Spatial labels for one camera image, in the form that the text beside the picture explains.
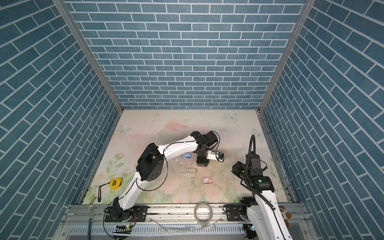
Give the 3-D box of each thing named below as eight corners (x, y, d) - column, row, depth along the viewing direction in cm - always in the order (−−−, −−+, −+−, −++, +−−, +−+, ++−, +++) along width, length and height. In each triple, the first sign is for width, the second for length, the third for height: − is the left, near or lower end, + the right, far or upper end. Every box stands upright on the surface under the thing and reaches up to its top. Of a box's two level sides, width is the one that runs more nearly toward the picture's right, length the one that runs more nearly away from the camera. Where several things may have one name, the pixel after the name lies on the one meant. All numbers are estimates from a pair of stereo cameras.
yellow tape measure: (109, 188, 84) (107, 187, 82) (113, 179, 87) (111, 177, 85) (119, 188, 84) (118, 187, 82) (122, 179, 87) (121, 177, 85)
